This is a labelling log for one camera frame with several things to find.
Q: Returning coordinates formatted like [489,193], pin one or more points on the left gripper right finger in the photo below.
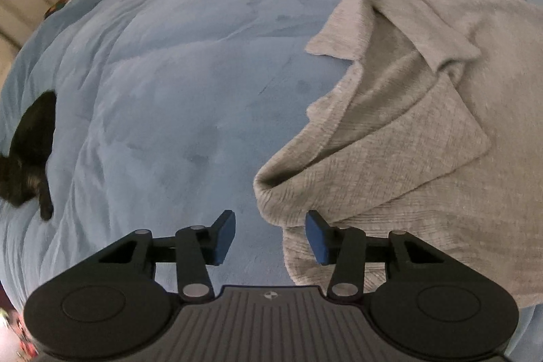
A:
[345,249]

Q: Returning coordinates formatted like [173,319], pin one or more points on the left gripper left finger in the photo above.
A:
[198,247]

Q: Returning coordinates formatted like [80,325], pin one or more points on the grey knit short-sleeve shirt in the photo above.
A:
[435,129]

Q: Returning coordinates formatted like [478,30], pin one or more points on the blue bed blanket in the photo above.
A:
[166,111]

